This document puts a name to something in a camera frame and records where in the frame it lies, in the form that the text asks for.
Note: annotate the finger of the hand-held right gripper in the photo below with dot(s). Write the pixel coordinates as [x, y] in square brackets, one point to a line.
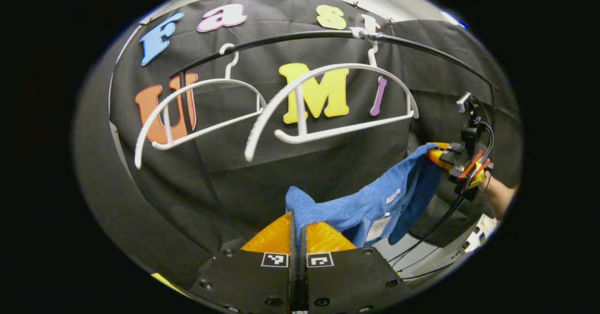
[438, 153]

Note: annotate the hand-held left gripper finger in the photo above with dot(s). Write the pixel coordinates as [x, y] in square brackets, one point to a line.
[293, 281]
[303, 281]

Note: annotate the blue shirt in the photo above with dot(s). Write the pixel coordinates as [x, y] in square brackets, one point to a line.
[375, 197]

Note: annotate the white clothes hanger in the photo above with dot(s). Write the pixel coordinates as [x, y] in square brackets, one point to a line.
[301, 112]
[167, 122]

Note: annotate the white spotted object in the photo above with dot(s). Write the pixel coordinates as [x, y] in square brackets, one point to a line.
[483, 232]

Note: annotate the small ceiling light panel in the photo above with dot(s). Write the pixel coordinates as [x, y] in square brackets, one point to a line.
[452, 18]

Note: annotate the black garment rack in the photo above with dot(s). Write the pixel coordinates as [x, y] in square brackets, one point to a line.
[318, 34]

